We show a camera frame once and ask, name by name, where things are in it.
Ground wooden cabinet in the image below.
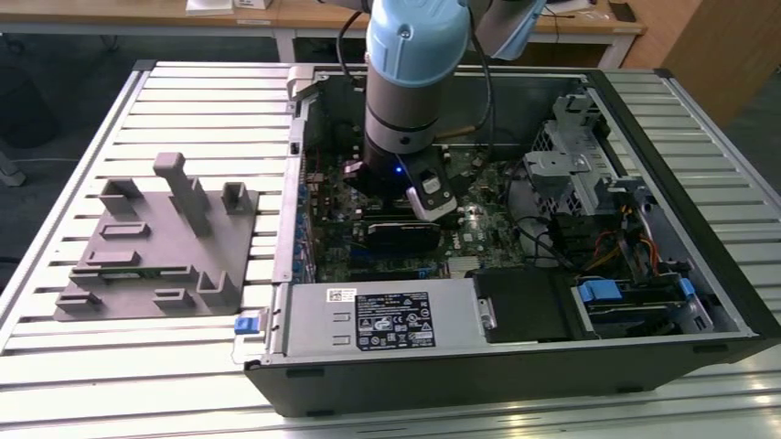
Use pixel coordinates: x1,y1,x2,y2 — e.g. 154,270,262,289
621,0,781,129

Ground silver metal drive cage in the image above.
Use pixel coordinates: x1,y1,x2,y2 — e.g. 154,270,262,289
521,93,616,219

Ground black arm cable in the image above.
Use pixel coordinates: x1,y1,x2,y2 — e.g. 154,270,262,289
465,0,497,159

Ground grey parts rack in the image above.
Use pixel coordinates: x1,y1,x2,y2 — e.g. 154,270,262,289
52,151,263,321

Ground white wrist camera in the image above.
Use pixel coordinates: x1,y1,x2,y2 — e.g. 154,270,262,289
405,168,459,224

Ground grey metal bracket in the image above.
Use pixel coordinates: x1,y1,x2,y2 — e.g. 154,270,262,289
594,176,697,280

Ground grey power supply unit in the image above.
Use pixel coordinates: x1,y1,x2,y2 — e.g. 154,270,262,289
277,278,490,360

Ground green RAM stick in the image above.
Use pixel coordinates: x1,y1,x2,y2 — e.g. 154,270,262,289
100,268,164,279

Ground red and yellow wires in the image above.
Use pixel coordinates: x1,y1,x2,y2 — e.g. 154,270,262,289
578,205,664,275

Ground black plastic shroud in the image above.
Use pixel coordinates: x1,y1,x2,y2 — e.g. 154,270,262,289
473,268,590,344

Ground black case fan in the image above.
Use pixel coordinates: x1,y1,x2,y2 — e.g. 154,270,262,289
329,119,362,155

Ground black open PC case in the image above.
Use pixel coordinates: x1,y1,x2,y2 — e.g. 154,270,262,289
242,59,781,418

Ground black wire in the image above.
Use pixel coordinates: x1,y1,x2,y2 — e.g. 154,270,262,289
516,217,578,271

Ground small silver heatsink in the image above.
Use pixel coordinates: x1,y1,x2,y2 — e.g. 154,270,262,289
447,255,481,278

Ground hard disk in blue carrier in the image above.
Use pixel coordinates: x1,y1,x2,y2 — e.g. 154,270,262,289
573,279,682,339

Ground green motherboard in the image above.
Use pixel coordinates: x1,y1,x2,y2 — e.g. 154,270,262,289
298,148,533,283

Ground wooden desk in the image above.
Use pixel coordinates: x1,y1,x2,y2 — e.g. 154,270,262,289
0,0,648,70

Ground black graphics card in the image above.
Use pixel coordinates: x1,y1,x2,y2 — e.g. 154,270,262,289
357,218,445,253

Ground black RAM slot bank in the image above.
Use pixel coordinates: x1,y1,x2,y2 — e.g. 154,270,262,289
362,208,465,221

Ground blue case latch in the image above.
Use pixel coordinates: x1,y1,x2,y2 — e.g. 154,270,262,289
234,314,263,338

